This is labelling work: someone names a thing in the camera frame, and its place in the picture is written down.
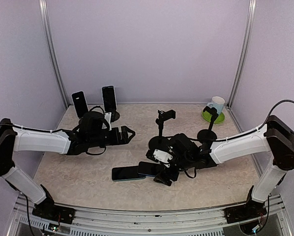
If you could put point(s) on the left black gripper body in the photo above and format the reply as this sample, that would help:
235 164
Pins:
113 140

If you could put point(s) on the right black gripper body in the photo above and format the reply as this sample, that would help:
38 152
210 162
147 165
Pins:
173 176

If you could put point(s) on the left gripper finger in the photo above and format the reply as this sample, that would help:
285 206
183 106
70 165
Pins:
126 139
127 132

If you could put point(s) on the phone with dark-blue case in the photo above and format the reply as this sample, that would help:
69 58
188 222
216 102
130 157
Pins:
149 169

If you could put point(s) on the folding phone stand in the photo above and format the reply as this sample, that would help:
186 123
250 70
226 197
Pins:
114 116

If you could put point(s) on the black clamp phone stand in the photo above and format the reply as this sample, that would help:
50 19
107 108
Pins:
160 142

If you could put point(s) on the phone with light-blue case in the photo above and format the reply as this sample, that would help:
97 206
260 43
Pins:
109 98

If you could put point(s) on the phone with lilac case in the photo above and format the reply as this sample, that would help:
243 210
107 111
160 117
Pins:
80 104

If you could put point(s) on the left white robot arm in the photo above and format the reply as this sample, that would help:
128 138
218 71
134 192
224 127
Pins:
93 130

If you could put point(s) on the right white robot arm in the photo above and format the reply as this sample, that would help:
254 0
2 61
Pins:
179 153

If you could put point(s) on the phone with teal case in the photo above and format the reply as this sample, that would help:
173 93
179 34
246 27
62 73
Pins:
126 173

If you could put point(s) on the black clamp stand right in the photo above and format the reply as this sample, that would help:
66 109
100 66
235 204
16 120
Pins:
207 135

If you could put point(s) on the green saucer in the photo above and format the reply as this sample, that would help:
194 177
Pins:
207 116

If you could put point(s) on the white blue mug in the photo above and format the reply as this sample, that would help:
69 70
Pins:
218 103

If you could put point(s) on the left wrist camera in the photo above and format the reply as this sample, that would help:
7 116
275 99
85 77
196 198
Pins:
107 122

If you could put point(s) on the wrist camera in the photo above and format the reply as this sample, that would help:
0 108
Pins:
107 122
159 156

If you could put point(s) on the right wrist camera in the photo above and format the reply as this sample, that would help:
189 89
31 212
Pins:
159 156

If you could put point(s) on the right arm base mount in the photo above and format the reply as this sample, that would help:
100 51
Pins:
243 212

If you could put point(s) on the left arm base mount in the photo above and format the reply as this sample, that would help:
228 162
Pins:
56 213

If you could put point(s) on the front aluminium rail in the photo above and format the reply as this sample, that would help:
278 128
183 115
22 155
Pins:
209 221

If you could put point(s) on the left aluminium frame post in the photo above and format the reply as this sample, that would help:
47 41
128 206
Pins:
52 53

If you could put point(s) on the aluminium frame post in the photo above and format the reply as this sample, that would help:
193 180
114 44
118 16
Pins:
244 51
52 53

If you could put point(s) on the right aluminium frame post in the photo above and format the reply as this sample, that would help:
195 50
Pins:
244 51

